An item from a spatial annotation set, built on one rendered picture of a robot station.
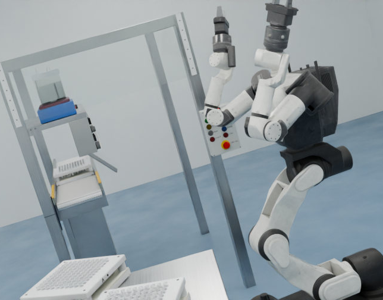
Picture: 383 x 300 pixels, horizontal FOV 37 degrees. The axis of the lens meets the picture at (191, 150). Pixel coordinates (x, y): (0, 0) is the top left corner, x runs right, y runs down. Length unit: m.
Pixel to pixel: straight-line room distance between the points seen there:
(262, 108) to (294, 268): 0.81
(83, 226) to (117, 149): 3.13
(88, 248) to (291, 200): 1.42
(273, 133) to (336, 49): 4.85
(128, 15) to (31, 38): 1.05
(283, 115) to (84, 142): 1.36
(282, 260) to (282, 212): 0.20
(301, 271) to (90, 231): 1.35
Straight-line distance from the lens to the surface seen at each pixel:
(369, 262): 2.82
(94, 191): 3.29
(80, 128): 3.20
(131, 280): 1.88
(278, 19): 2.13
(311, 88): 2.29
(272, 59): 2.16
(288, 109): 2.22
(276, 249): 2.53
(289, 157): 2.54
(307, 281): 2.70
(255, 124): 2.14
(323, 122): 2.51
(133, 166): 6.56
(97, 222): 3.46
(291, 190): 2.51
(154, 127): 6.50
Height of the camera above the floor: 1.57
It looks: 12 degrees down
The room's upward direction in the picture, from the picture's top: 16 degrees counter-clockwise
